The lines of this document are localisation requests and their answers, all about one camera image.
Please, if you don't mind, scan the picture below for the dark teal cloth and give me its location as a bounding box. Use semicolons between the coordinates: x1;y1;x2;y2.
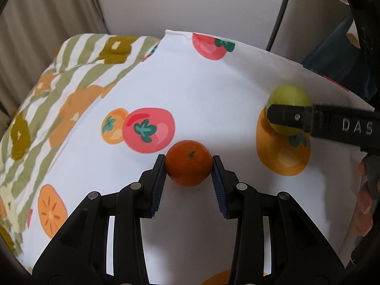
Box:
301;15;366;101

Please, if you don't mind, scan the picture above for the white fruit-print cloth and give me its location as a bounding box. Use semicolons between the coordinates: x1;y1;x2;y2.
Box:
18;30;376;285

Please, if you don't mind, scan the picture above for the black metal tube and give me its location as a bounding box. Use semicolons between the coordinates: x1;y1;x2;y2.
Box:
266;0;296;52

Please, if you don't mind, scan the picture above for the person's right hand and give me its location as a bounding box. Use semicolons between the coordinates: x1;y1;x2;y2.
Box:
356;157;374;236

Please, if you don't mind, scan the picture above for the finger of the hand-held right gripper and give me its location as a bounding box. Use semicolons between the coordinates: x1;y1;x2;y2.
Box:
267;103;314;135

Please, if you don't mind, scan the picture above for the yellow-green apple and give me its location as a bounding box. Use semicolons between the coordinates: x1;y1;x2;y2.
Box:
266;85;312;137

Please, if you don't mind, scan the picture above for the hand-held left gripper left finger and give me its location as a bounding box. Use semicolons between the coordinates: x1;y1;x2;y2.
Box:
32;154;167;285

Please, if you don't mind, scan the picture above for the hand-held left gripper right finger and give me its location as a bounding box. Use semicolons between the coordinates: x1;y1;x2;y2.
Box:
211;155;346;285

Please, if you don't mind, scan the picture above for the beige ribbed sofa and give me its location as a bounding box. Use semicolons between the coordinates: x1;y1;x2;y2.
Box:
0;0;113;116

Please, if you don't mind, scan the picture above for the orange mandarin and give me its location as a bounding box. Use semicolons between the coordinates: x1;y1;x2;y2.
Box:
165;139;213;187

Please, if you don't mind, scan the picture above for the green striped floral blanket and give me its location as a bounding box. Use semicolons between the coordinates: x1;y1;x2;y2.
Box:
0;33;162;259

